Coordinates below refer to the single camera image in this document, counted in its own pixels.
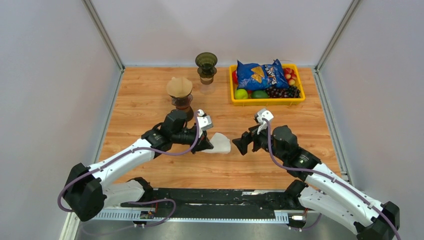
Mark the aluminium frame rail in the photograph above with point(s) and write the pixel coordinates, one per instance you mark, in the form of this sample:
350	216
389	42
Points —
227	204

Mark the blue chips bag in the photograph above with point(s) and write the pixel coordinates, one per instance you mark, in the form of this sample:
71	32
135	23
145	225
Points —
254	76

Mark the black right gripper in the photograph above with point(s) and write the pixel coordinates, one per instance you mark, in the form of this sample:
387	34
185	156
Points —
246	138

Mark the yellow plastic bin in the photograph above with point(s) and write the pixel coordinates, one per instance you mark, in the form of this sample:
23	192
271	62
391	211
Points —
267	101

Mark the white paper sheet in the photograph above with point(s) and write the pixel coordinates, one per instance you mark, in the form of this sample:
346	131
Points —
221	144

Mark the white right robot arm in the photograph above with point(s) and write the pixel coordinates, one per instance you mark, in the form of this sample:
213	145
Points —
318	188

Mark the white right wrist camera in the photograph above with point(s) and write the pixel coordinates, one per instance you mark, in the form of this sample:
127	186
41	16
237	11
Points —
263	118

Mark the brown paper coffee filter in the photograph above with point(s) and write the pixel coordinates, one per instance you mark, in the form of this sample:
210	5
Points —
179	87

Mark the red-black coffee carafe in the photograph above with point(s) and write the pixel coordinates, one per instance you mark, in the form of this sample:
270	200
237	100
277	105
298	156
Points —
184	104

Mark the dark purple grape bunch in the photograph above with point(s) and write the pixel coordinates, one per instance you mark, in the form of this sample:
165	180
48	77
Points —
291	92

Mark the red fruit in bin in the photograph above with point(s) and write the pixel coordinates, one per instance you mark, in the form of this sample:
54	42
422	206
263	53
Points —
234	77

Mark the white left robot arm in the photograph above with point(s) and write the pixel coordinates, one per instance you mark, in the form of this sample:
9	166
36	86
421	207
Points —
116	169

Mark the yellow-green lime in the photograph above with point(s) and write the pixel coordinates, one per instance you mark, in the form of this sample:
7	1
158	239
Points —
241	94

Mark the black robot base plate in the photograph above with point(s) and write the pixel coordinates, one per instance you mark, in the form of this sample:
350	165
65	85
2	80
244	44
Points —
197	203

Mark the red-yellow small fruits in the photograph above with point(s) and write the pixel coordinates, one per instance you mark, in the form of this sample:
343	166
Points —
290	75

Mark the clear glass with brown sleeve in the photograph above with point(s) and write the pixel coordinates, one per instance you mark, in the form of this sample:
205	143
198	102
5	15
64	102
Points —
207	86

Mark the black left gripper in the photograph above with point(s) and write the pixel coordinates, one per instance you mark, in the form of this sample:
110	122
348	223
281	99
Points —
202	143

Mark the dark green lime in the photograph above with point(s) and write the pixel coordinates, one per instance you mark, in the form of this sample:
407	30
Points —
259	94

